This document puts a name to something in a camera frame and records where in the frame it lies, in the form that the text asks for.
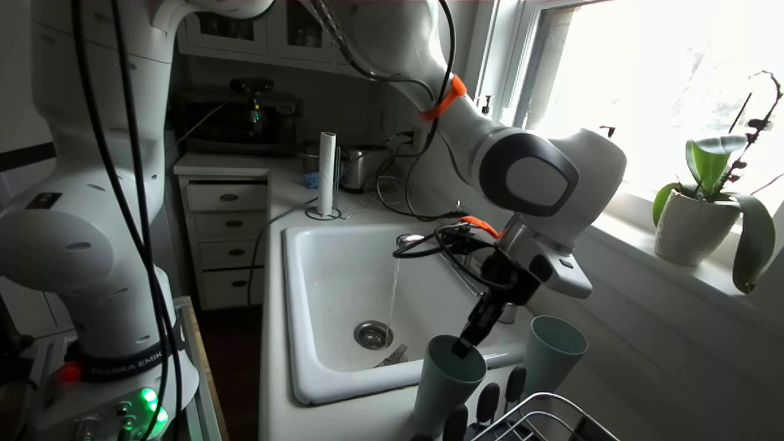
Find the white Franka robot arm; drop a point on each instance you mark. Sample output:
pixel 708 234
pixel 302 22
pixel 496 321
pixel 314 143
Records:
pixel 74 246

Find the white ceramic sink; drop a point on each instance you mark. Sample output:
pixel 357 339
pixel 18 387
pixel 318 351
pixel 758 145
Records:
pixel 327 310

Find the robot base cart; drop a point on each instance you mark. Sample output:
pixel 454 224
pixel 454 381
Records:
pixel 50 411

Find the orchid in white pot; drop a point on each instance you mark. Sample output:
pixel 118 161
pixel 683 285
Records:
pixel 694 227

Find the green indicator light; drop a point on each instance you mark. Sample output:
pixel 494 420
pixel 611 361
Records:
pixel 149 408

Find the metal sink drain strainer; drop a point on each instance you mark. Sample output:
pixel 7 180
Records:
pixel 373 333

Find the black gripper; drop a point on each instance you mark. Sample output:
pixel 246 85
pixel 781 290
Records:
pixel 515 273

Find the black camera on stand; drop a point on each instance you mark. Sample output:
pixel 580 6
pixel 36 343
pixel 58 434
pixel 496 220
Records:
pixel 254 100

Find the teal plastic cup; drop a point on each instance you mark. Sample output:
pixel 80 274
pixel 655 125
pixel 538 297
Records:
pixel 556 359
pixel 445 387

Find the chrome sink faucet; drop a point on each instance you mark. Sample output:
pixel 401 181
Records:
pixel 411 241

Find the silver fork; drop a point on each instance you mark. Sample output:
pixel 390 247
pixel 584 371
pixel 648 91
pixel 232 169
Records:
pixel 394 355

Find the white drawer unit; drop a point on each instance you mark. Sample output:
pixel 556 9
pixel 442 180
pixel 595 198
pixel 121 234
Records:
pixel 225 235

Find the red stop button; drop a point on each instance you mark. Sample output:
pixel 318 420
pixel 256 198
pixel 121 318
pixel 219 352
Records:
pixel 69 373

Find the dark dish drying rack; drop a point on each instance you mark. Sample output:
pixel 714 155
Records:
pixel 486 405

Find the white framed window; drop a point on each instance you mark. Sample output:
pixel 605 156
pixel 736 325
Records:
pixel 671 80

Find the white glass door cabinet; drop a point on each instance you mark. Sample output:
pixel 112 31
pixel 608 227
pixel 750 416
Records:
pixel 246 31

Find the paper towel roll on holder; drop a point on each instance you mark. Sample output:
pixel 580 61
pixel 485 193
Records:
pixel 327 171

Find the metal canister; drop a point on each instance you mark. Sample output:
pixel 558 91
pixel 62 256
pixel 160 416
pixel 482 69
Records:
pixel 354 169

